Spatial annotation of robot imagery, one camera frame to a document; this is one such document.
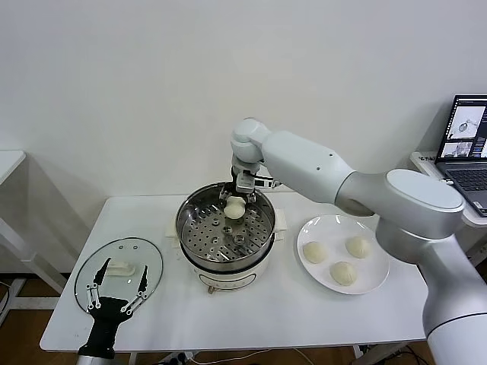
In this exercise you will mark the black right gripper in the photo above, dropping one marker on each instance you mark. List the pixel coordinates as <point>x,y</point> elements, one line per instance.
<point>233,178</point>

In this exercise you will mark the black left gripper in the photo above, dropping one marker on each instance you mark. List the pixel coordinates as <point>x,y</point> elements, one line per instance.
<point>104,315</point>

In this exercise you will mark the white steamed baozi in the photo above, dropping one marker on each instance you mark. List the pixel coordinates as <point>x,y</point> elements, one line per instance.
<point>343,273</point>
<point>234,208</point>
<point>358,246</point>
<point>315,252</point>

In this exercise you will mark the round glass lid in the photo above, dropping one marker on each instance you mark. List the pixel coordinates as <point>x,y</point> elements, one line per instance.
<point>121,251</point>

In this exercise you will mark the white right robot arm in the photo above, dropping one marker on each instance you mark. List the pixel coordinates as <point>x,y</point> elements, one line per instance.
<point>304,163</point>

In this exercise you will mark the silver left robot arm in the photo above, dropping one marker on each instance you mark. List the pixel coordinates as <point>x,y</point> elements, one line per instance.
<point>93,361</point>

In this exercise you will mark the stainless steel steamer basket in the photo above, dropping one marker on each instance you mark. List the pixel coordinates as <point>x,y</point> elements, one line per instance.
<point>213,235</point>

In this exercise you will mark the white table leg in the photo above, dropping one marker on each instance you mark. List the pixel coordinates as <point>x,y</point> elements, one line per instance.
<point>359,355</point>
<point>132,358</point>

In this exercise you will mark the white electric cooker base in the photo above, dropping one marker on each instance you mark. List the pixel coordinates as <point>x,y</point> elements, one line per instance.
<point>228,277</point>

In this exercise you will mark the white round plate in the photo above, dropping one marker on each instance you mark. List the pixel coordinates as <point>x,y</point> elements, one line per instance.
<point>365,273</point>

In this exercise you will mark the empty white side table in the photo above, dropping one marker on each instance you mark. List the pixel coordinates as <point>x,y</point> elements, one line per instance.
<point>11,161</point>

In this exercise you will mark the open grey laptop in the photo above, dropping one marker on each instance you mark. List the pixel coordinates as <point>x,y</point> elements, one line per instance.
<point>466,125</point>

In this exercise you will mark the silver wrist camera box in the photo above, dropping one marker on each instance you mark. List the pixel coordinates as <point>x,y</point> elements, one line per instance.
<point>245,182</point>

